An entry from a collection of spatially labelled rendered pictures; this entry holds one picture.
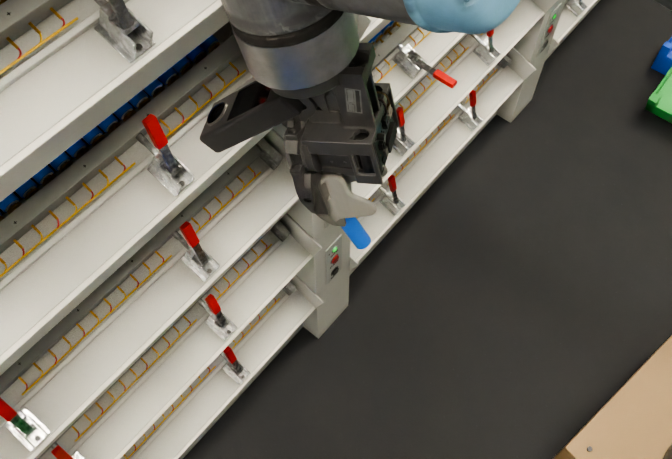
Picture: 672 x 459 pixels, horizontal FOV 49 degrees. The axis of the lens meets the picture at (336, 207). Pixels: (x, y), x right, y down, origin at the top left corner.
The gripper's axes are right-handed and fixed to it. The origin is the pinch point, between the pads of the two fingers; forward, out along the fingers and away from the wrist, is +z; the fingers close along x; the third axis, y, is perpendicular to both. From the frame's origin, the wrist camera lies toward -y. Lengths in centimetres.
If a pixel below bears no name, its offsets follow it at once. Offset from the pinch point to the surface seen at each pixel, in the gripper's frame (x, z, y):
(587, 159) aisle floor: 75, 79, 22
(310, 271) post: 17.1, 42.6, -19.1
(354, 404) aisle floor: 7, 73, -15
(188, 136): 4.0, -5.1, -16.3
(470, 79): 58, 38, 1
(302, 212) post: 16.7, 25.2, -15.6
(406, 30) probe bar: 42.6, 13.4, -3.6
